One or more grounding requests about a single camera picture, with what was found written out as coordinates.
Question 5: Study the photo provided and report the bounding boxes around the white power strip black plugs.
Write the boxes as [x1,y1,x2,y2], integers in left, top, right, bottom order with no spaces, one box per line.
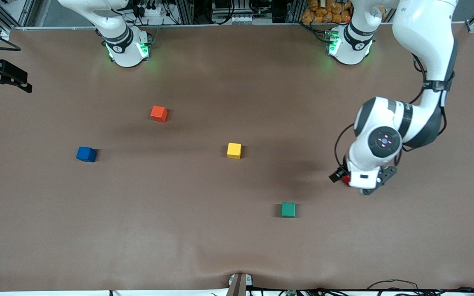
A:
[133,0,176,25]

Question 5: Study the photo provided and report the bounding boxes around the brown table mat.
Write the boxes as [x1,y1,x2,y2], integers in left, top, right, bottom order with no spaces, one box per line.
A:
[0,24,474,293]

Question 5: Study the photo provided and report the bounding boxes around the aluminium table edge rail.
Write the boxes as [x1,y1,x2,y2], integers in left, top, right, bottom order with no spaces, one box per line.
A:
[11,22,468,30]

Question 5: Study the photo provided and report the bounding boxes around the blue cube block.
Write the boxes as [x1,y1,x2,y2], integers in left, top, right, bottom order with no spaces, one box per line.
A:
[76,146,97,163]

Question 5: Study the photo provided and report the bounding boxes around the orange cube block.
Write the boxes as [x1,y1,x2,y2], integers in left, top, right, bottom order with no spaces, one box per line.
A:
[150,105,168,123]

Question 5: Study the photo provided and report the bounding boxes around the bag of orange rolls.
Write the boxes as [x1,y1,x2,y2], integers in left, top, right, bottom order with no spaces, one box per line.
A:
[302,0,352,24]

